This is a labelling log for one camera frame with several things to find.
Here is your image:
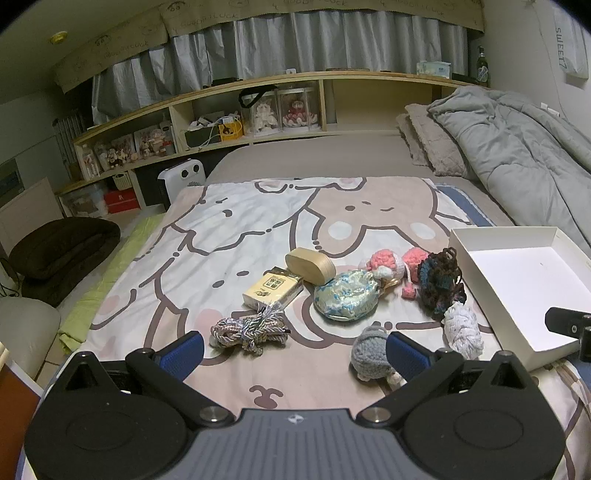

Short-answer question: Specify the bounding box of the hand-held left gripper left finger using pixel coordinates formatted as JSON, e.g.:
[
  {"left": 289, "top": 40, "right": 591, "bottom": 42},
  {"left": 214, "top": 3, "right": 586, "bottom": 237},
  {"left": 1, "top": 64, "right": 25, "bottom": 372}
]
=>
[{"left": 59, "top": 331, "right": 235, "bottom": 424}]

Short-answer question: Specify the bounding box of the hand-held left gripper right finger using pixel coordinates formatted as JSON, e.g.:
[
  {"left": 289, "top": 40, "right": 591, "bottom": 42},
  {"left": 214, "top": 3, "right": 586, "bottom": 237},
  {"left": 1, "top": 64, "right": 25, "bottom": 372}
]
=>
[{"left": 358, "top": 331, "right": 532, "bottom": 425}]

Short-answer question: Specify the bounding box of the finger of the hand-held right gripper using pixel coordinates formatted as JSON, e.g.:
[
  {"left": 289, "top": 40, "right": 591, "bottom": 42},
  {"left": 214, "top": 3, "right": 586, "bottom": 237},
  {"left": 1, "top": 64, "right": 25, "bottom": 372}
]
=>
[{"left": 545, "top": 307, "right": 591, "bottom": 363}]

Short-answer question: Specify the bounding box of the grey crochet toy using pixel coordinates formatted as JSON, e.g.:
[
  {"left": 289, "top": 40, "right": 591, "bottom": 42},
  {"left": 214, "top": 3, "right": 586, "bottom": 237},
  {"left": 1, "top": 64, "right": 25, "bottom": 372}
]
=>
[{"left": 350, "top": 324, "right": 407, "bottom": 387}]

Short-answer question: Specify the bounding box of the white crochet piece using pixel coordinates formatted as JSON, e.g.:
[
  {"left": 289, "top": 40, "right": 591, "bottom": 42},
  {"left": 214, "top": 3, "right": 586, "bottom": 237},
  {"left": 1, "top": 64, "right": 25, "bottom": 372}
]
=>
[{"left": 442, "top": 302, "right": 485, "bottom": 361}]

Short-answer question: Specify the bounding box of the white cardboard box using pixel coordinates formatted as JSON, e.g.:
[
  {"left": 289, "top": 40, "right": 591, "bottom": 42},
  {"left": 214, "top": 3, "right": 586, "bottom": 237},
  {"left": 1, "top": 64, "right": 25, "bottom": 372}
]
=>
[{"left": 448, "top": 226, "right": 591, "bottom": 372}]

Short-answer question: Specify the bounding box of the braided cord bundle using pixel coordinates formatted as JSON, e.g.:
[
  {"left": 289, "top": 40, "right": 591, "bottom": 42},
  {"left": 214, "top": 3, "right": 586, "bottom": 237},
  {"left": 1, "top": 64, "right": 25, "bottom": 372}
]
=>
[{"left": 210, "top": 308, "right": 291, "bottom": 355}]

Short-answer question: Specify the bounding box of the dark blue brown crochet piece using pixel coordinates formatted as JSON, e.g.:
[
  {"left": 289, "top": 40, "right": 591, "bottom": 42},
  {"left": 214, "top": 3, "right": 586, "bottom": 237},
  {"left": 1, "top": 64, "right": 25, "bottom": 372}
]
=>
[{"left": 416, "top": 247, "right": 468, "bottom": 321}]

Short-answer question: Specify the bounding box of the floral fabric pouch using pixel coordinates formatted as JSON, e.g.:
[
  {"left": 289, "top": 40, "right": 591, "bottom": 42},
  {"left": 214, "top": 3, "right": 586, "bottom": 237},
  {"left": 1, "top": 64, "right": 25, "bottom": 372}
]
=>
[{"left": 314, "top": 270, "right": 382, "bottom": 321}]

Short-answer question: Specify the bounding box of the pink crochet doll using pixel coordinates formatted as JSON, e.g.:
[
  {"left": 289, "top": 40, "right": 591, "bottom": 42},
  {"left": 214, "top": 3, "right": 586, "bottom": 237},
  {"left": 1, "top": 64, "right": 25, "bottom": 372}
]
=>
[{"left": 360, "top": 247, "right": 432, "bottom": 301}]

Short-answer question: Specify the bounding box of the pale yellow card pack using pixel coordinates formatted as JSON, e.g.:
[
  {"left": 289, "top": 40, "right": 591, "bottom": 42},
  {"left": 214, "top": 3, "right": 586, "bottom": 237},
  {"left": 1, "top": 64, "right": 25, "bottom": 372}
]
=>
[{"left": 242, "top": 267, "right": 305, "bottom": 315}]

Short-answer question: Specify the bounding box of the oval wooden box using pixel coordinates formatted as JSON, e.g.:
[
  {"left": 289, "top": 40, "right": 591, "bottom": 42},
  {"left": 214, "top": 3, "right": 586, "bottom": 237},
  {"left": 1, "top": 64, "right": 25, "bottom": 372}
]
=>
[{"left": 285, "top": 248, "right": 335, "bottom": 284}]

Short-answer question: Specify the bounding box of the light green mat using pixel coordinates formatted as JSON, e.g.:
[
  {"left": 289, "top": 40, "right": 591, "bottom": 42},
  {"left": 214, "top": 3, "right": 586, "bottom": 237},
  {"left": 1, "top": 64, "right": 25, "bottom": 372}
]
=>
[{"left": 58, "top": 215, "right": 164, "bottom": 354}]

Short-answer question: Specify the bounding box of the printed blanket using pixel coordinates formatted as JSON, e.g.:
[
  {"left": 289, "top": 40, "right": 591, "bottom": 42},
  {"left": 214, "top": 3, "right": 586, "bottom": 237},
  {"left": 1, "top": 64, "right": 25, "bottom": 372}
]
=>
[{"left": 60, "top": 176, "right": 591, "bottom": 480}]

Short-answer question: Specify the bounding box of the grey seat cushion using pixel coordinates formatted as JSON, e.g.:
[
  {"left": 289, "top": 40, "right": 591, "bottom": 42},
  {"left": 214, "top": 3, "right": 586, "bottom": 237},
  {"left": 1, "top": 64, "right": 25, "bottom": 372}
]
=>
[{"left": 0, "top": 295, "right": 61, "bottom": 379}]

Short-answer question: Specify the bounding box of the dark brown cushion seat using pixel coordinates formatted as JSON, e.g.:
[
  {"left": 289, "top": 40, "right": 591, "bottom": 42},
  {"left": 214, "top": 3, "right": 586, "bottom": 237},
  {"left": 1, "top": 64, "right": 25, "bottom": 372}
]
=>
[{"left": 9, "top": 217, "right": 122, "bottom": 308}]

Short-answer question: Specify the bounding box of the red box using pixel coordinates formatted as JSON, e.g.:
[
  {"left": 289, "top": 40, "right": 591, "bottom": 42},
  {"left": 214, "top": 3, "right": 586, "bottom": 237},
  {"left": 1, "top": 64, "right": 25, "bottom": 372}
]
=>
[{"left": 104, "top": 189, "right": 139, "bottom": 214}]

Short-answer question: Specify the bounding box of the white heater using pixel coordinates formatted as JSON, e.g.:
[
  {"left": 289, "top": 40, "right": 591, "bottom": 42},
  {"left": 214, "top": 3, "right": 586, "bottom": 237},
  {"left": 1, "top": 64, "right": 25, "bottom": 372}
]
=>
[{"left": 157, "top": 159, "right": 208, "bottom": 208}]

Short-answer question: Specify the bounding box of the grey duvet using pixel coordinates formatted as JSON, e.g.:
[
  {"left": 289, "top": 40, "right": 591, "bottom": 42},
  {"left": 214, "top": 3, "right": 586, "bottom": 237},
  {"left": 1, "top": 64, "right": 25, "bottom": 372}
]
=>
[{"left": 427, "top": 85, "right": 591, "bottom": 259}]

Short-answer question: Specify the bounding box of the clear plastic storage bin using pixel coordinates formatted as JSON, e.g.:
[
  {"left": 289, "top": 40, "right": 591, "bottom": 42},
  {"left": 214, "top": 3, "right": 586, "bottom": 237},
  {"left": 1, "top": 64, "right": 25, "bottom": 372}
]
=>
[{"left": 60, "top": 185, "right": 109, "bottom": 217}]

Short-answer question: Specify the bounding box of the figurine display box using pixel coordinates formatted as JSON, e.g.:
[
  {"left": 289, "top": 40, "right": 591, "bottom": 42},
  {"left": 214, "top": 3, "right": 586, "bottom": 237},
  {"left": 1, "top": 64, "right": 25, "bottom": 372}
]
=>
[
  {"left": 99, "top": 136, "right": 137, "bottom": 171},
  {"left": 134, "top": 127, "right": 163, "bottom": 160}
]

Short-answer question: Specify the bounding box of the white cabinet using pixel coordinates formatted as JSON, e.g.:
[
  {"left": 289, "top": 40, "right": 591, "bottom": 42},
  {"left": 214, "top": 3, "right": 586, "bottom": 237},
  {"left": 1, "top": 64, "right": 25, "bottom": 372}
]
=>
[{"left": 0, "top": 178, "right": 65, "bottom": 254}]

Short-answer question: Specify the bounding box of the dark storage box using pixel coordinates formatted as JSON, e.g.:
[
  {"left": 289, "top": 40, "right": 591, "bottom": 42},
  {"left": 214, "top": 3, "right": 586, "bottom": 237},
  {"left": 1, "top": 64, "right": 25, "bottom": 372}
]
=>
[{"left": 185, "top": 128, "right": 218, "bottom": 149}]

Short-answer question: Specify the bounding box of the beige bed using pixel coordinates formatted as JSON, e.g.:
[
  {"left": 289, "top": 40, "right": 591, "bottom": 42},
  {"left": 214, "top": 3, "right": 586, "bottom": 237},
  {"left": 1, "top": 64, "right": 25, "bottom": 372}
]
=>
[{"left": 205, "top": 134, "right": 518, "bottom": 227}]

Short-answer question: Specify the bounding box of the cream doll display case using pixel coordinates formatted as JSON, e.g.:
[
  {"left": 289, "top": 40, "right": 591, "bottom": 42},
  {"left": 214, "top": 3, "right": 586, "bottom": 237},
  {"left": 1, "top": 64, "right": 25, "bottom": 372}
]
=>
[{"left": 252, "top": 90, "right": 282, "bottom": 137}]

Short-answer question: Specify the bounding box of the wooden headboard shelf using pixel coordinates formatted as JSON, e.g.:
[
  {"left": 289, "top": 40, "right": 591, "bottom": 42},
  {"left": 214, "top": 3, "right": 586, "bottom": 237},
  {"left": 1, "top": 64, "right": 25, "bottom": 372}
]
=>
[{"left": 55, "top": 70, "right": 481, "bottom": 217}]

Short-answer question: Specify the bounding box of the green glass bottle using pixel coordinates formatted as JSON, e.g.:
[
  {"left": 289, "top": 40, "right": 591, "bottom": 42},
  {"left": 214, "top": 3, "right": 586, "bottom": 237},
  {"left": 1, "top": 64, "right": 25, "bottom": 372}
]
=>
[{"left": 475, "top": 46, "right": 490, "bottom": 86}]

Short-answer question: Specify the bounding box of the red doll display case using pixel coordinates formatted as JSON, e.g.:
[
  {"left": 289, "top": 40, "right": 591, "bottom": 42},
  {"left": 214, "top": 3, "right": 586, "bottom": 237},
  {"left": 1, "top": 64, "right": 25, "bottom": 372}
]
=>
[{"left": 277, "top": 88, "right": 321, "bottom": 132}]

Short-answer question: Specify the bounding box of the tissue box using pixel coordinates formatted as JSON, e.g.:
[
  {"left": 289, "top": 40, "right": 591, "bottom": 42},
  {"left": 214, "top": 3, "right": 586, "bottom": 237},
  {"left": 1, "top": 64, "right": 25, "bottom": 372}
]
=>
[{"left": 416, "top": 60, "right": 452, "bottom": 78}]

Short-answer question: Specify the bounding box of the grey curtain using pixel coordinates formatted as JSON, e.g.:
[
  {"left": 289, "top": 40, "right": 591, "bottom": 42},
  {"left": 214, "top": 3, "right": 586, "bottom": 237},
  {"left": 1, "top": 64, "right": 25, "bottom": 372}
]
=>
[{"left": 90, "top": 11, "right": 469, "bottom": 125}]

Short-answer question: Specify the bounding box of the beige printed valance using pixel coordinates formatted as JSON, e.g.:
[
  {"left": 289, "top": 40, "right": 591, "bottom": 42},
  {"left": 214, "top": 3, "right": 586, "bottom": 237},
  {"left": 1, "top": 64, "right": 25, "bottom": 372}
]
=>
[{"left": 51, "top": 0, "right": 485, "bottom": 93}]

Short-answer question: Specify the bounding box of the white cable tangle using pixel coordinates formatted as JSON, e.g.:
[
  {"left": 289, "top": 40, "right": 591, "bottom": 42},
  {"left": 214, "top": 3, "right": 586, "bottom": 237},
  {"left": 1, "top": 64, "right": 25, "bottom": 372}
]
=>
[{"left": 190, "top": 115, "right": 227, "bottom": 139}]

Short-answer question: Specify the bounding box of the white hanging wall bag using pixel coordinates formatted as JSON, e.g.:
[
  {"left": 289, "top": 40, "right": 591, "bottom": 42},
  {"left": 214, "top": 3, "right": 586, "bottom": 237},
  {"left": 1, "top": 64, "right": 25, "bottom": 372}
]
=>
[{"left": 551, "top": 4, "right": 589, "bottom": 86}]

